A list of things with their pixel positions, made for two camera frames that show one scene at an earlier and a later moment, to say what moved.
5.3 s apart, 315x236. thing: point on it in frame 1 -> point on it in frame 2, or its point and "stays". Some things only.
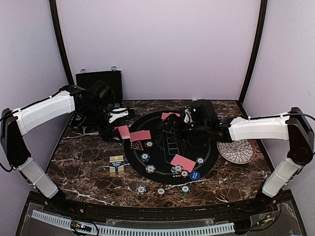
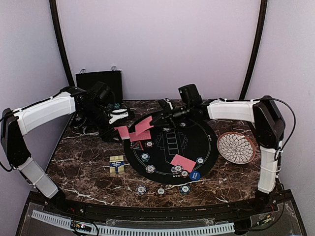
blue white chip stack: (141, 190) stays
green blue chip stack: (184, 190) stays
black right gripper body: (186, 132) -> (177, 115)
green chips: (145, 157) stays
